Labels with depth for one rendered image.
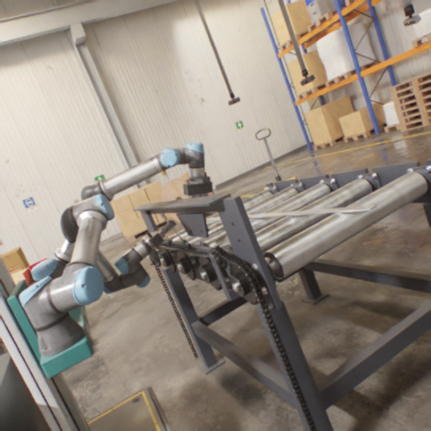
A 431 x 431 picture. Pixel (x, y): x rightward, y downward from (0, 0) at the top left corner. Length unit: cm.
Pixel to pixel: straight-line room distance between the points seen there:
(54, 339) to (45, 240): 1046
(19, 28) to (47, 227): 514
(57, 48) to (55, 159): 306
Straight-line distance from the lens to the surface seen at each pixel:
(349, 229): 161
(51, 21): 1233
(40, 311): 141
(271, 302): 143
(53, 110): 1221
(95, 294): 135
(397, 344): 190
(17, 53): 1262
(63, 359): 144
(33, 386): 164
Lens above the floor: 134
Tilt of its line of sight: 10 degrees down
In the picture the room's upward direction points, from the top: 22 degrees counter-clockwise
